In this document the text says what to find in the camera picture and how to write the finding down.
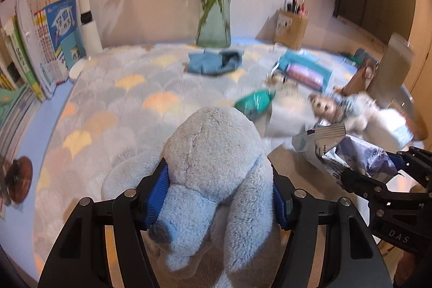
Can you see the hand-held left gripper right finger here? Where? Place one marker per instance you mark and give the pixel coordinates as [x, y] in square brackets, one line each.
[281, 207]

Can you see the brown round ornament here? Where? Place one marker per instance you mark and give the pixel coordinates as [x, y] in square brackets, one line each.
[20, 178]

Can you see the pink purse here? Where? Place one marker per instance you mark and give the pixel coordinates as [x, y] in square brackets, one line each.
[359, 78]

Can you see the white soft cloth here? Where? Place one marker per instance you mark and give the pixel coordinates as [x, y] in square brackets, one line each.
[287, 119]

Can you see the bunch of pens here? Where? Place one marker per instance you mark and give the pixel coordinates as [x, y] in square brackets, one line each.
[297, 6]

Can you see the white desk lamp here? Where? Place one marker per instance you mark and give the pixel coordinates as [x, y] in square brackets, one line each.
[91, 35]

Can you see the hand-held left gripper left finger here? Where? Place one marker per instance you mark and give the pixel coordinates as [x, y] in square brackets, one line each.
[158, 195]

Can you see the teal plastic packet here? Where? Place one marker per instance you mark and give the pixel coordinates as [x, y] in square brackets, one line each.
[254, 102]

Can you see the teal cloth pouch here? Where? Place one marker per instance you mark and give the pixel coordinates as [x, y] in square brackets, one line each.
[300, 58]

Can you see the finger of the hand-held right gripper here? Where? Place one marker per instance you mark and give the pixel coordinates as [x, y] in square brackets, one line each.
[416, 163]
[361, 185]

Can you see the row of books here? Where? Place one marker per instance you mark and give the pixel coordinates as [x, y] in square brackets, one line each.
[37, 48]

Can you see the purple plastic packet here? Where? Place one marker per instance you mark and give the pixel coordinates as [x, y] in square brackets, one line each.
[303, 75]

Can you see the white blue printed packet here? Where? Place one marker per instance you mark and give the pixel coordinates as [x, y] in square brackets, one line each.
[324, 146]

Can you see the burlap pen holder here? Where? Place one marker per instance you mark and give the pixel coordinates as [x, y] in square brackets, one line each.
[290, 30]

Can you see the grey-blue plush dog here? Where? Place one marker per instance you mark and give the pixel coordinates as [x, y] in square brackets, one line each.
[209, 156]

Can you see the blue folded cloth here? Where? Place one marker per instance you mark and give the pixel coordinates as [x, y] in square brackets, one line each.
[206, 63]

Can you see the brown haired plush doll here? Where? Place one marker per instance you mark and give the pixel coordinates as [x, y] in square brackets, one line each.
[332, 107]

